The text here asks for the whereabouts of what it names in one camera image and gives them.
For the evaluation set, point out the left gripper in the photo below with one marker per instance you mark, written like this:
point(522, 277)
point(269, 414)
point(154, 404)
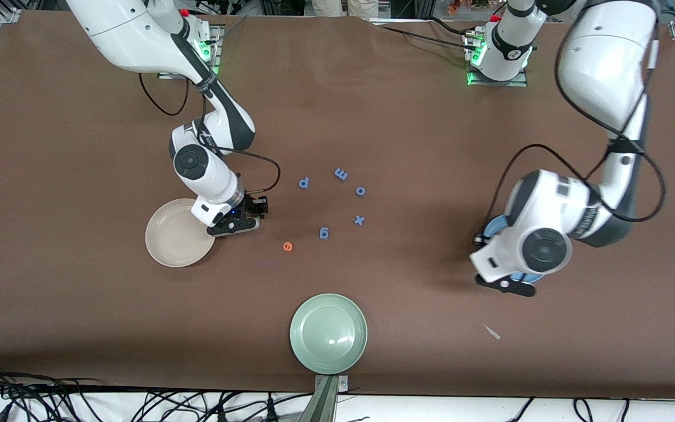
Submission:
point(476, 240)

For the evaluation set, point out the blue foam letter m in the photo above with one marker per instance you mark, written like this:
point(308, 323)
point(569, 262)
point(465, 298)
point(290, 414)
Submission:
point(341, 174)

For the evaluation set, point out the blue round plate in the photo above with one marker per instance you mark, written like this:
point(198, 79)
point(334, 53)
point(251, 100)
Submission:
point(493, 225)

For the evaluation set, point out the blue foam letter g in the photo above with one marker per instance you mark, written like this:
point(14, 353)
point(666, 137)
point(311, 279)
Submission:
point(327, 233)

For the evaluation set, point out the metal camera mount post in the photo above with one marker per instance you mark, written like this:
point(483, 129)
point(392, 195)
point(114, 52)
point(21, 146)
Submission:
point(327, 390)

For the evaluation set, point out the clear tape scrap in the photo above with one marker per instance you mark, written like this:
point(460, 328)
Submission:
point(491, 332)

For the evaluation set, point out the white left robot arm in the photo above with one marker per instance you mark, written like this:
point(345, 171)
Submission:
point(607, 58)

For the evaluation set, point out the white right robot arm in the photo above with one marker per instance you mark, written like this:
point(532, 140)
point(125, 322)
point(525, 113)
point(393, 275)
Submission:
point(126, 29)

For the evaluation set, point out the blue foam letter p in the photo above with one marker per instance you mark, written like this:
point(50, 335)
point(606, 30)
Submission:
point(300, 184)

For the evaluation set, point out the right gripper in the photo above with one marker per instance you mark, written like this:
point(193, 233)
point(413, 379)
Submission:
point(251, 207)

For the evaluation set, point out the beige round plate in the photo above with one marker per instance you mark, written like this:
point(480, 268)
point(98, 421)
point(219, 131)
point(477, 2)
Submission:
point(173, 240)

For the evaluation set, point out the person in beige trousers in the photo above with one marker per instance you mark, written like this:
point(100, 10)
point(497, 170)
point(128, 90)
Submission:
point(343, 7)

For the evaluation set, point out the orange foam letter e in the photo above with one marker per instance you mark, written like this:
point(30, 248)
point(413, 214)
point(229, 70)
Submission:
point(285, 247)

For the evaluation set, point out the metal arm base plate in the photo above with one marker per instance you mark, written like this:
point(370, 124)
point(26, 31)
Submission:
point(218, 53)
point(519, 83)

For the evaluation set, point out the blue foam letter x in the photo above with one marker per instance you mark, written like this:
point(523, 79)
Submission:
point(359, 220)

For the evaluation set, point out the green round plate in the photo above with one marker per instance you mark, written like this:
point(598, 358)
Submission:
point(329, 333)

